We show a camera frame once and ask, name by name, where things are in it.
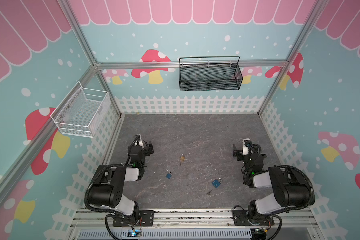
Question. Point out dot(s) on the large blue padlock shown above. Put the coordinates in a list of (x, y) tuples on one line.
[(217, 182)]

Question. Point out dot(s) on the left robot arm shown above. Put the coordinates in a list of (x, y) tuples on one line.
[(105, 191)]

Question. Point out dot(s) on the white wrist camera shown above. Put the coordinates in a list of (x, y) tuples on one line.
[(246, 146), (138, 141)]

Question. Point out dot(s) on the white mesh wall basket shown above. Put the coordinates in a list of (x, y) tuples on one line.
[(81, 112)]

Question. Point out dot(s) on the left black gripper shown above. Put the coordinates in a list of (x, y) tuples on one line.
[(148, 147)]

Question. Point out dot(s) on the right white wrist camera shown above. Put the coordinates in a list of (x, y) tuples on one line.
[(246, 146)]

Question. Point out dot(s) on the black mesh wall basket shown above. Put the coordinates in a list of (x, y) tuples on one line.
[(210, 74)]

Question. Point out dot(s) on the small blue padlock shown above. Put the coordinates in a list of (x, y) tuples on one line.
[(168, 175)]

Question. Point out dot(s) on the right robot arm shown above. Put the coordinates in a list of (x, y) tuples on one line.
[(292, 189)]

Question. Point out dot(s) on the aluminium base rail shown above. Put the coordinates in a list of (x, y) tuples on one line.
[(221, 218)]

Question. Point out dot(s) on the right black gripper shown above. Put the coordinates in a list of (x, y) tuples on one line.
[(237, 150)]

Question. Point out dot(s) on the white vented cable duct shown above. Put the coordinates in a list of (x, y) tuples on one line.
[(185, 234)]

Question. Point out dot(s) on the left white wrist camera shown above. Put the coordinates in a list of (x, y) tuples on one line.
[(138, 141)]

